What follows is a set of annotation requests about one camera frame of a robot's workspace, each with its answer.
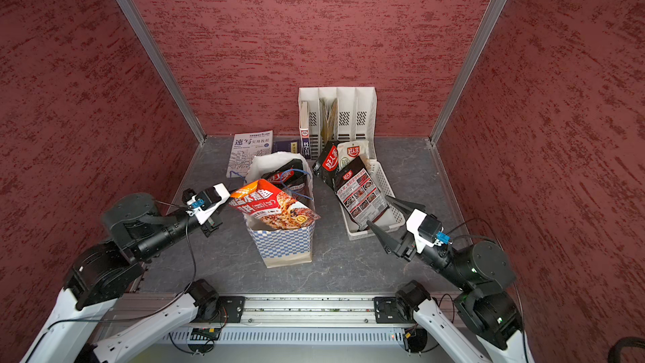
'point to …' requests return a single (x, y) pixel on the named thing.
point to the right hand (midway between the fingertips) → (374, 213)
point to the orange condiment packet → (270, 207)
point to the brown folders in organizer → (328, 119)
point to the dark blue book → (285, 145)
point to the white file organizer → (340, 114)
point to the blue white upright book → (305, 129)
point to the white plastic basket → (395, 218)
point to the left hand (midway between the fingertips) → (233, 194)
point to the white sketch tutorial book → (245, 145)
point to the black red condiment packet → (327, 165)
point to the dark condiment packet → (359, 193)
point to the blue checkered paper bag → (280, 247)
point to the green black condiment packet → (289, 177)
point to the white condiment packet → (348, 151)
